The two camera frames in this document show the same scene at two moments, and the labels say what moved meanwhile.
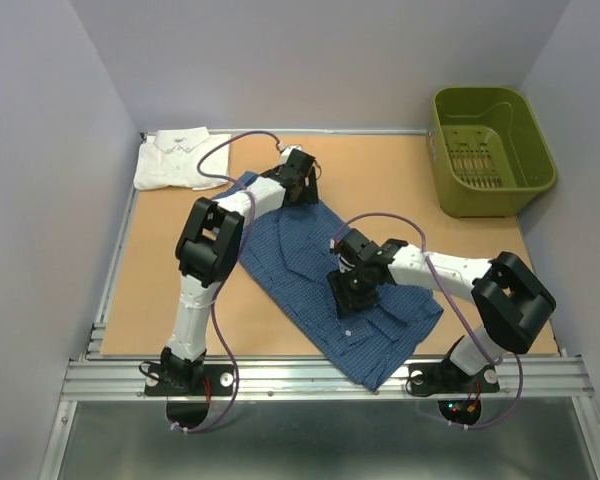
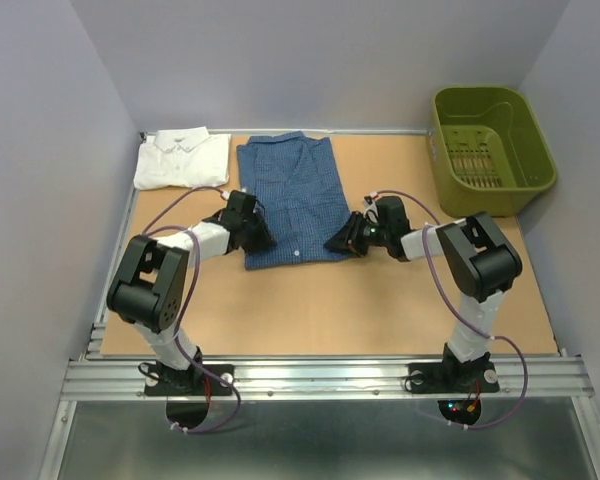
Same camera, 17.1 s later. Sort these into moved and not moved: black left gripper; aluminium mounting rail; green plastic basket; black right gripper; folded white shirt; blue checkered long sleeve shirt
Moved: black right gripper; blue checkered long sleeve shirt; black left gripper
Not moved: green plastic basket; aluminium mounting rail; folded white shirt
